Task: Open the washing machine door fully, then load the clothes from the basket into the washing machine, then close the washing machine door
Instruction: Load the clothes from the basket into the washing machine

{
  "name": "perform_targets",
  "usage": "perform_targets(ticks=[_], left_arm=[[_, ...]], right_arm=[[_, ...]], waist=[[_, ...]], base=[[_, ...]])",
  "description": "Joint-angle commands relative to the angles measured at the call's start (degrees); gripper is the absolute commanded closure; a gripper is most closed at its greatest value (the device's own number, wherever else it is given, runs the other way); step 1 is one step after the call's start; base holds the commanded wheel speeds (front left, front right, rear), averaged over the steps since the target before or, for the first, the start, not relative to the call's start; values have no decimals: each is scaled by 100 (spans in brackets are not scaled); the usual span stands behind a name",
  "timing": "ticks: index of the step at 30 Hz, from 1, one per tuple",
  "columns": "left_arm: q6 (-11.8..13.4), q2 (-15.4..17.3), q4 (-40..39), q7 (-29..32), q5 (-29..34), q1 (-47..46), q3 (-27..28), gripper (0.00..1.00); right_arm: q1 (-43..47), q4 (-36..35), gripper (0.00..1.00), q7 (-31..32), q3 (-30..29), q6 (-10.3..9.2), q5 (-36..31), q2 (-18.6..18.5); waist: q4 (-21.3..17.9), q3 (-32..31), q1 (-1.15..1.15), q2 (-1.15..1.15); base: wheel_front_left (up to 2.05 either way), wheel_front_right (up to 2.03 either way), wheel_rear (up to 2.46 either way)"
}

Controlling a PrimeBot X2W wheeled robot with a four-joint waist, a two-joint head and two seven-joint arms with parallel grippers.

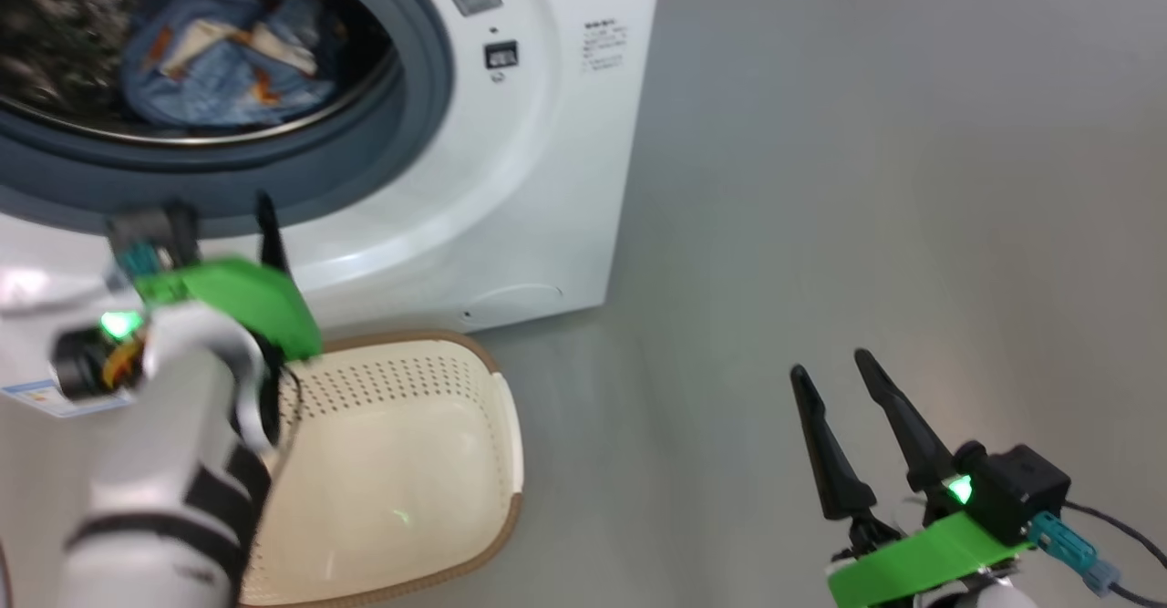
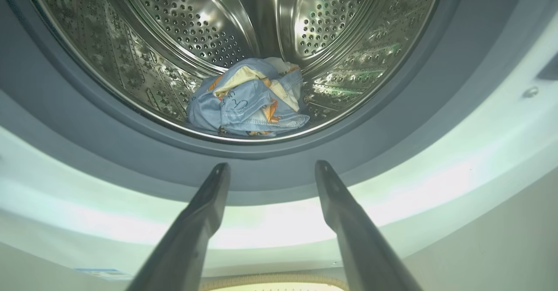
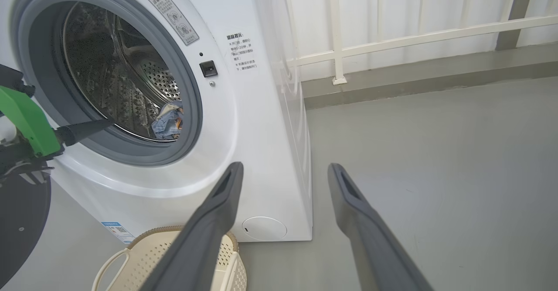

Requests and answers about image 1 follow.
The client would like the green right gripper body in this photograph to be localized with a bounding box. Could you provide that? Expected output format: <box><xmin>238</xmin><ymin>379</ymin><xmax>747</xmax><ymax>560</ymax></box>
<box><xmin>824</xmin><ymin>511</ymin><xmax>1032</xmax><ymax>608</ymax></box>

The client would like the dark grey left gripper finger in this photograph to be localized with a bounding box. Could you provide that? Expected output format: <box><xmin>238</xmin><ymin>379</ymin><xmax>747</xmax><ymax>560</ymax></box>
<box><xmin>253</xmin><ymin>191</ymin><xmax>294</xmax><ymax>277</ymax></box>

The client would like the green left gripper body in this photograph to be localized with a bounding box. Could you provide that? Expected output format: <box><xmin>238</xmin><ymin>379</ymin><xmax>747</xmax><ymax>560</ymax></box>
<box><xmin>134</xmin><ymin>256</ymin><xmax>324</xmax><ymax>362</ymax></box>

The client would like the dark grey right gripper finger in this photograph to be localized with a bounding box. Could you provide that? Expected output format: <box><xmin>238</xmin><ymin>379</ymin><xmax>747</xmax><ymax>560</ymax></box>
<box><xmin>852</xmin><ymin>347</ymin><xmax>959</xmax><ymax>500</ymax></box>
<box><xmin>789</xmin><ymin>363</ymin><xmax>879</xmax><ymax>523</ymax></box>

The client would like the light blue printed garment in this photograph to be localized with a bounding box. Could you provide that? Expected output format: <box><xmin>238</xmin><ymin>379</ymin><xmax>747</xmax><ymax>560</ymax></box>
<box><xmin>119</xmin><ymin>38</ymin><xmax>340</xmax><ymax>131</ymax></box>

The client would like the cream white cloth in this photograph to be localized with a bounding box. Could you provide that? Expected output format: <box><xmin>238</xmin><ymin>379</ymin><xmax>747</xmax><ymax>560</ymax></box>
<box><xmin>162</xmin><ymin>17</ymin><xmax>322</xmax><ymax>78</ymax></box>

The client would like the grey rubber door gasket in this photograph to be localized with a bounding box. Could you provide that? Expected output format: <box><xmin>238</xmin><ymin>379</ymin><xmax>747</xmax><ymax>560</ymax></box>
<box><xmin>0</xmin><ymin>0</ymin><xmax>456</xmax><ymax>237</ymax></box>

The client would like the cream perforated laundry basket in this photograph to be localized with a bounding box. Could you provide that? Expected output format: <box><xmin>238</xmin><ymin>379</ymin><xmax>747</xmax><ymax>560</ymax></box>
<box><xmin>238</xmin><ymin>330</ymin><xmax>526</xmax><ymax>608</ymax></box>

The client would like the white front-load washing machine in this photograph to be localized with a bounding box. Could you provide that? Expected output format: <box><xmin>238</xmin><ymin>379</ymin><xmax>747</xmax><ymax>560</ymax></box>
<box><xmin>0</xmin><ymin>0</ymin><xmax>667</xmax><ymax>423</ymax></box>

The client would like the blue energy label sticker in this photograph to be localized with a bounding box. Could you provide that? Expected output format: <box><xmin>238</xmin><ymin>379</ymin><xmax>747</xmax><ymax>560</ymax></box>
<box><xmin>0</xmin><ymin>377</ymin><xmax>139</xmax><ymax>420</ymax></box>

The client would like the small printed text sticker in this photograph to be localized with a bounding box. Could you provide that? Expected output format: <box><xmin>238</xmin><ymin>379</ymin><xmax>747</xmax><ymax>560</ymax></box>
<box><xmin>581</xmin><ymin>16</ymin><xmax>631</xmax><ymax>75</ymax></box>

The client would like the black cable with teal plug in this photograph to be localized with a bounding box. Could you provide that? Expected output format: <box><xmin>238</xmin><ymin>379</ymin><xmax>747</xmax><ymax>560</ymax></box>
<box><xmin>1028</xmin><ymin>497</ymin><xmax>1167</xmax><ymax>608</ymax></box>
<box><xmin>117</xmin><ymin>242</ymin><xmax>171</xmax><ymax>283</ymax></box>

